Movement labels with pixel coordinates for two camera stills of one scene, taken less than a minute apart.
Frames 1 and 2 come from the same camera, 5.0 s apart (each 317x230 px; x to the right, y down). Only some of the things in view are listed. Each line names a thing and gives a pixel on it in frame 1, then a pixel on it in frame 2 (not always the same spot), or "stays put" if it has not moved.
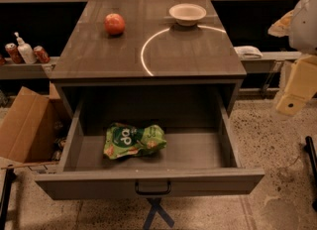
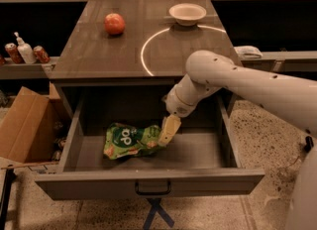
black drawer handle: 145,192 stays put
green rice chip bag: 121,140 stays put
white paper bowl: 187,14 stays put
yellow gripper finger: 301,85 to 170,123
